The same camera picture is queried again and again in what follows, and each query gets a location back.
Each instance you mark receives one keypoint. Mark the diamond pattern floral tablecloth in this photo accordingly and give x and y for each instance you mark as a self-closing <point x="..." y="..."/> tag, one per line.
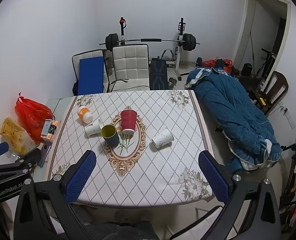
<point x="163" y="115"/>

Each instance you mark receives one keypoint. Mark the teal quilted blanket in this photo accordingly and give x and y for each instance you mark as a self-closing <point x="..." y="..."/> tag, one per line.
<point x="228" y="107"/>

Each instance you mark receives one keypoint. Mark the white cushioned chair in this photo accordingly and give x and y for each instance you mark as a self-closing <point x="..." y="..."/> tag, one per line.
<point x="203" y="223"/>

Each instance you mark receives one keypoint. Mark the white padded chair black frame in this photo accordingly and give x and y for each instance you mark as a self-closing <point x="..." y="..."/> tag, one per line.
<point x="76" y="62"/>
<point x="130" y="66"/>

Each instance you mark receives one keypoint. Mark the brown wooden chair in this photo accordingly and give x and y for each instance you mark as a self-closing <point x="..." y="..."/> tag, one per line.
<point x="279" y="82"/>

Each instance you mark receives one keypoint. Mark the small dark orange packet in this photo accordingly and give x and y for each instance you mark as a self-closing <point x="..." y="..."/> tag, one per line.
<point x="54" y="128"/>

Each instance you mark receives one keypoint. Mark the small light packet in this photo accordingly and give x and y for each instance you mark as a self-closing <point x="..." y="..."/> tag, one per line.
<point x="46" y="128"/>

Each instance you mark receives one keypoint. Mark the yellow snack bag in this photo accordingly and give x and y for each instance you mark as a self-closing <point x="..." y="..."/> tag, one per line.
<point x="12" y="133"/>

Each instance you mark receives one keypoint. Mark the dark blue cup yellow inside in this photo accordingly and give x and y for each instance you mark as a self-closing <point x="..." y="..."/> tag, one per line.
<point x="111" y="137"/>

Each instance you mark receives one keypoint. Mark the red plastic bag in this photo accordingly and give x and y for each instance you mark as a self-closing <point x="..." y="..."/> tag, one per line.
<point x="31" y="116"/>

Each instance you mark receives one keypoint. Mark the red ribbed paper cup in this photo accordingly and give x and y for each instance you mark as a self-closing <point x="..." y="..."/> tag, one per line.
<point x="128" y="121"/>

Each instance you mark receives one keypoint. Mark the grey dumbbell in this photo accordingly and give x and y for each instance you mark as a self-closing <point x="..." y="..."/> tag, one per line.
<point x="172" y="83"/>

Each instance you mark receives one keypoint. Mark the white barbell rack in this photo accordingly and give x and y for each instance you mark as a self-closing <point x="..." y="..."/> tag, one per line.
<point x="180" y="55"/>

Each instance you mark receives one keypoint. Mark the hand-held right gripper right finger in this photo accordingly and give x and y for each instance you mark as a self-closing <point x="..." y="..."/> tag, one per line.
<point x="213" y="177"/>

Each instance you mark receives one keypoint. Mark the orange and white cup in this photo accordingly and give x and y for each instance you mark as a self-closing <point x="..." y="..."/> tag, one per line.
<point x="85" y="115"/>

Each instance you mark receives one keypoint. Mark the white wall socket strip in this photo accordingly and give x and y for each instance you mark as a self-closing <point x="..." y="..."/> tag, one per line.
<point x="289" y="117"/>

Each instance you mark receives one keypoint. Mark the barbell with black plates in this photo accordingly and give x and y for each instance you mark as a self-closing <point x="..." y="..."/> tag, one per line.
<point x="189" y="41"/>

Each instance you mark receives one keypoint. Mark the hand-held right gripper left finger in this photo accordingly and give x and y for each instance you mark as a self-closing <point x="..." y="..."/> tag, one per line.
<point x="81" y="174"/>

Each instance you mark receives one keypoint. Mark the blue folded mat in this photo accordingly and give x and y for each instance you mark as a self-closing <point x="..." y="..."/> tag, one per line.
<point x="91" y="76"/>

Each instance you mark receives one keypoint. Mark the flat purple phone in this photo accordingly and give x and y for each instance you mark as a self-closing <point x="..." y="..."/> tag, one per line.
<point x="44" y="155"/>

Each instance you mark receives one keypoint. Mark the white paper cup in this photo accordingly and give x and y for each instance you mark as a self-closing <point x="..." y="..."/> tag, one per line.
<point x="163" y="138"/>
<point x="93" y="128"/>

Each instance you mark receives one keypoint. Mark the black cylinder speaker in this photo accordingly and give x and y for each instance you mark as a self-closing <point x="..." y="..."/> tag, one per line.
<point x="247" y="69"/>

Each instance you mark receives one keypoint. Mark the black folding exercise frame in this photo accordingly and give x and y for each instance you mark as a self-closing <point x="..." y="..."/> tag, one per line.
<point x="268" y="60"/>

